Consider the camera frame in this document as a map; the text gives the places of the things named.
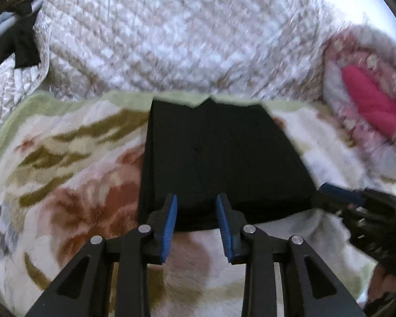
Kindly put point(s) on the floral fleece blanket green edge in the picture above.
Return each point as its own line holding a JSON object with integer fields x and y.
{"x": 69, "y": 188}

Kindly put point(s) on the dark cloth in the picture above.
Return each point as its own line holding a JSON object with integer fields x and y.
{"x": 23, "y": 46}

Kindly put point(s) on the person's right hand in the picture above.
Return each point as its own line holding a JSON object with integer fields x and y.
{"x": 384, "y": 285}

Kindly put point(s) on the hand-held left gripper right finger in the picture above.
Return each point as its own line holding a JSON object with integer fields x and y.
{"x": 224, "y": 228}

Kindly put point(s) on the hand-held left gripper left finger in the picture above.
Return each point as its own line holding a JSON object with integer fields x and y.
{"x": 170, "y": 228}

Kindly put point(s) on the pink floral quilt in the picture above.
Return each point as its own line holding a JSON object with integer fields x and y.
{"x": 373, "y": 105}

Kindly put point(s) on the black pants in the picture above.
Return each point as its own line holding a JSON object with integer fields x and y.
{"x": 217, "y": 155}

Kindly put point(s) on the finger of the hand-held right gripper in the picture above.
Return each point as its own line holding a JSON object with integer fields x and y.
{"x": 343, "y": 194}

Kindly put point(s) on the white metal rail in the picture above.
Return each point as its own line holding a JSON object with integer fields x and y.
{"x": 37, "y": 6}

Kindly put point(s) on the white beige quilted blanket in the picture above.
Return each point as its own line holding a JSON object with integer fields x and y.
{"x": 184, "y": 39}

